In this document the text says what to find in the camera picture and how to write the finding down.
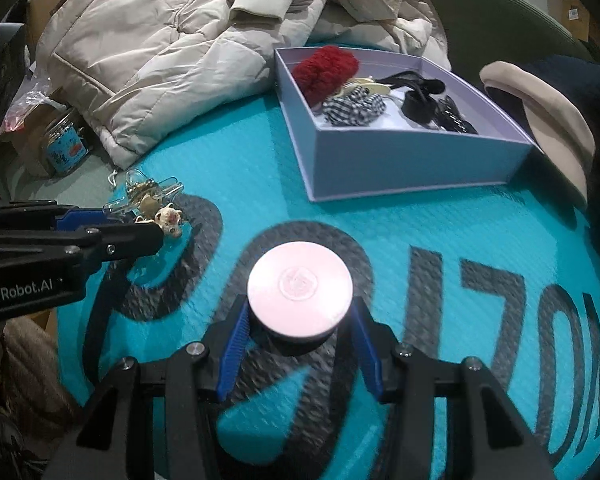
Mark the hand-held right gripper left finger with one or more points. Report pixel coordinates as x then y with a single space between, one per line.
235 345

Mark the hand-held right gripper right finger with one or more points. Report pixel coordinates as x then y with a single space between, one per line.
365 355

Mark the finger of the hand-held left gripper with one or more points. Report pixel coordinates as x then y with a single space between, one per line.
80 216
130 242

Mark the pink round compact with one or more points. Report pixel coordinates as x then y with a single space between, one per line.
300 285

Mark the lavender cardboard box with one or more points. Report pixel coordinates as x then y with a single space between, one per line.
405 160

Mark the checkered scrunchie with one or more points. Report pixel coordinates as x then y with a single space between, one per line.
352 105

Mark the black studded hair clip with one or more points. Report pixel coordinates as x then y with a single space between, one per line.
452 117

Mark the red furry hair clip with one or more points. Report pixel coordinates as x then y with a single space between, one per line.
325 72

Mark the glass jar with blue label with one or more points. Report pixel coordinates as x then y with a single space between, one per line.
67 147

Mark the clear plastic bag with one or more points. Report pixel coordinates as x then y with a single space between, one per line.
25 110

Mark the teal printed mat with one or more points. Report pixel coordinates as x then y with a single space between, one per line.
480 240

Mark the beige puffer jacket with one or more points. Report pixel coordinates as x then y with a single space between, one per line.
155 60

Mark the small brown cardboard box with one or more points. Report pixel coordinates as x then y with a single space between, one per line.
40 10

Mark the yellow hair claw clip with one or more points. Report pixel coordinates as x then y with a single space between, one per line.
375 87

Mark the beige cap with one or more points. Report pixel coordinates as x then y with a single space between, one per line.
555 120

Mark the dark navy jacket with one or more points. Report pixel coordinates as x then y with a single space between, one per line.
595 85

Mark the cardboard box with label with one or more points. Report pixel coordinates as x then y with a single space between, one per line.
567 5

